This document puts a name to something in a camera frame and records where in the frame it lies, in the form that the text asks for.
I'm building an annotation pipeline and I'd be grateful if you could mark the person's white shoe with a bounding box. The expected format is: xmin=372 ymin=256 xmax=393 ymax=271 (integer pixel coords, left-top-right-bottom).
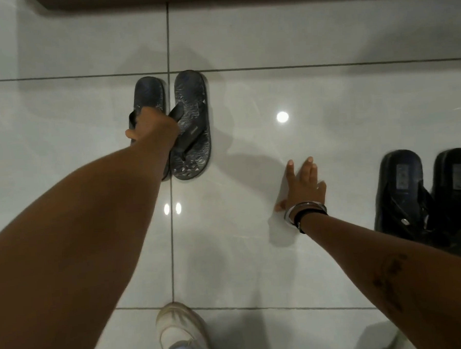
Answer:
xmin=154 ymin=300 xmax=210 ymax=349

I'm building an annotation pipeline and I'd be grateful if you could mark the person's right forearm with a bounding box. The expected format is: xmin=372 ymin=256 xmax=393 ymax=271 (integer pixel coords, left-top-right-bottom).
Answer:
xmin=299 ymin=204 xmax=461 ymax=349

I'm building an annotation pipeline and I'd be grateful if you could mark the person's right hand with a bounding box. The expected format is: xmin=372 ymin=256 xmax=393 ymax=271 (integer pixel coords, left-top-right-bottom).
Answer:
xmin=272 ymin=155 xmax=329 ymax=217

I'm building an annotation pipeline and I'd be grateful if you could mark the silver bangle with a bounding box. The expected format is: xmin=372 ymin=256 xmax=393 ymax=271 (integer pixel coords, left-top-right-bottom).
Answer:
xmin=283 ymin=200 xmax=328 ymax=227

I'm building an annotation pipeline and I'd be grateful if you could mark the black leather sandal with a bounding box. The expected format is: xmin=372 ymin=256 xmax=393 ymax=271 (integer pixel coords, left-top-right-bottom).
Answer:
xmin=422 ymin=147 xmax=461 ymax=262
xmin=370 ymin=148 xmax=440 ymax=250

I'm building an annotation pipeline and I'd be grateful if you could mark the person's left forearm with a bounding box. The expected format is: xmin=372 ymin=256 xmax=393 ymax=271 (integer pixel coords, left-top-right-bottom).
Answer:
xmin=0 ymin=138 xmax=185 ymax=349

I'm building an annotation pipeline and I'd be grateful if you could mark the dark grey patterned flip-flop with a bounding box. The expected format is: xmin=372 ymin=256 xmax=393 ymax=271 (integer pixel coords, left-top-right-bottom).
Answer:
xmin=165 ymin=68 xmax=214 ymax=182
xmin=126 ymin=75 xmax=172 ymax=183

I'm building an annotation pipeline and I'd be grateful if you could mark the black wristband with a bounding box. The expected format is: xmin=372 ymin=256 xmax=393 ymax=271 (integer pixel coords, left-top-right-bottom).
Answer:
xmin=294 ymin=207 xmax=330 ymax=235

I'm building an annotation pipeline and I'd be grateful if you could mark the person's left hand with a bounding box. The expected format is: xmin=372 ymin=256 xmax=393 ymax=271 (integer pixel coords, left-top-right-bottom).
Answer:
xmin=124 ymin=105 xmax=182 ymax=149

